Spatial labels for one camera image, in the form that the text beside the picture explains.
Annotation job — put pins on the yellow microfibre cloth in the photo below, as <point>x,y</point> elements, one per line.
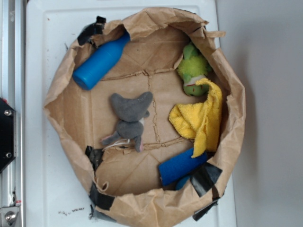
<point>200,121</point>

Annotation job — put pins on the black tape piece bottom left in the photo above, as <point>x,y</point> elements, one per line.
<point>102,201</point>

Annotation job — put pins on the aluminium frame rail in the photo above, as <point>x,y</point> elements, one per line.
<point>12,37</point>

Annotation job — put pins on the black mounting plate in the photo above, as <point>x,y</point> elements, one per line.
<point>7,134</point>

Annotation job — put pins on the black tape piece top left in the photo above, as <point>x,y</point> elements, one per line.
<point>90,30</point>

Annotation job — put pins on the dark blue foam block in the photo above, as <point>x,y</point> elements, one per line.
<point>180,165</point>

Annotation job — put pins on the brown paper bag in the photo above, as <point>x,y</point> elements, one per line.
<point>149,61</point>

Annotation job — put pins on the black tape piece inner left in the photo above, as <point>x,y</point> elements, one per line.
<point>95,156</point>

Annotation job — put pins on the black tape piece bottom right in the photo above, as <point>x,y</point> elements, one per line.
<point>205,178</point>

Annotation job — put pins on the blue plastic bottle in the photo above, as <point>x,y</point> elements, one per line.
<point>88,74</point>

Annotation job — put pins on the grey plush mouse toy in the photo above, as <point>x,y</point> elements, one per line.
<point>131,114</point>

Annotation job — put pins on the green plush toy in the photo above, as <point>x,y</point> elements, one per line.
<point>193,67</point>

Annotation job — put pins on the white plastic tray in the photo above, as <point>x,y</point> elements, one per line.
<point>53,195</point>

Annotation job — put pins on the black tape piece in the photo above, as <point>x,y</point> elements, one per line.
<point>102,201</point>
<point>90,30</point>
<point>95,156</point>
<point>205,178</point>

